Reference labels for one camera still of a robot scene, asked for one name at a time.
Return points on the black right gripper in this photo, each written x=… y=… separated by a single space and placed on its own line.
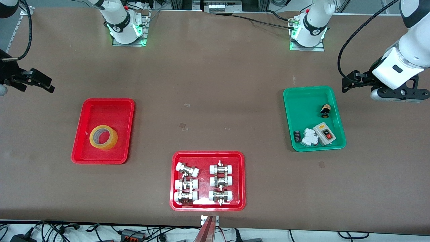
x=8 y=72

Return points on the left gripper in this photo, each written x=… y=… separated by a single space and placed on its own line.
x=369 y=77

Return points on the yellow tape roll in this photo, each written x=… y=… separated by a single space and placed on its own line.
x=112 y=143

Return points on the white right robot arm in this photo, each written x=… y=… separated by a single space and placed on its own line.
x=121 y=23

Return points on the green plastic tray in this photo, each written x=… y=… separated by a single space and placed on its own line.
x=304 y=111

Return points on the empty red plastic tray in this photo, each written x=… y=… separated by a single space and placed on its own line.
x=100 y=111

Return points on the red tray with fittings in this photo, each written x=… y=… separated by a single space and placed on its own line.
x=205 y=158

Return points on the black round push button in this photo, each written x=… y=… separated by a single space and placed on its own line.
x=325 y=111

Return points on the white circuit breaker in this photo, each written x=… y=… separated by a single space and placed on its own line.
x=309 y=137

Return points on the small black terminal block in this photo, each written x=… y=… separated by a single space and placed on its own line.
x=297 y=136

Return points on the white power strip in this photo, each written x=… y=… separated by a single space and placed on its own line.
x=225 y=7

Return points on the black power adapter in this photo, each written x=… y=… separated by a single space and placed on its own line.
x=23 y=238

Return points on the white capped metal pipe fitting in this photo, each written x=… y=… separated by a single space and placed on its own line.
x=221 y=181
x=185 y=196
x=186 y=184
x=187 y=169
x=220 y=195
x=221 y=169

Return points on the black orange connector box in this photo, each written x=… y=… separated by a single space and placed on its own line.
x=133 y=234

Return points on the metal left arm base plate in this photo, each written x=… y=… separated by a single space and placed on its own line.
x=320 y=47

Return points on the grey switch box red button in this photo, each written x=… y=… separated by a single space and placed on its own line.
x=325 y=134

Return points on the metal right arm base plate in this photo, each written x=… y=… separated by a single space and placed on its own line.
x=145 y=33

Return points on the red aluminium extrusion post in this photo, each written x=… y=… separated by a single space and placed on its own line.
x=207 y=232

